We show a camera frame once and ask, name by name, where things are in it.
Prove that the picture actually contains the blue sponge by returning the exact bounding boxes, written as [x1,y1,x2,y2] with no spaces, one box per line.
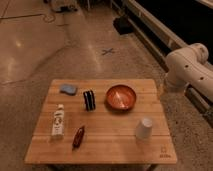
[60,84,77,95]

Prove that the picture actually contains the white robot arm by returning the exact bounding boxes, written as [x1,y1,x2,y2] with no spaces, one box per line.
[165,43,213,102]

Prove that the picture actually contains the grey equipment at top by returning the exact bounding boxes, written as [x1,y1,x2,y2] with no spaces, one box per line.
[50,0,77,12]

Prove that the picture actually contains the black object on floor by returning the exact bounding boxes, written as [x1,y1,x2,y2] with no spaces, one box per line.
[113,17,133,35]

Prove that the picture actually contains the wooden folding table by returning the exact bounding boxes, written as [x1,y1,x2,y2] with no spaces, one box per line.
[25,79,177,165]

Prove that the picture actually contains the floor cable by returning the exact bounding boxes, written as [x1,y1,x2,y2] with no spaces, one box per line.
[0,3,57,24]

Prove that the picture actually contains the orange wooden bowl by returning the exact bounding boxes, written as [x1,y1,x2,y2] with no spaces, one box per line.
[106,84,137,110]

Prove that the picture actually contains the white tube bottle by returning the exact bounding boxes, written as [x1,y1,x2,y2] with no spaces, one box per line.
[51,104,65,137]

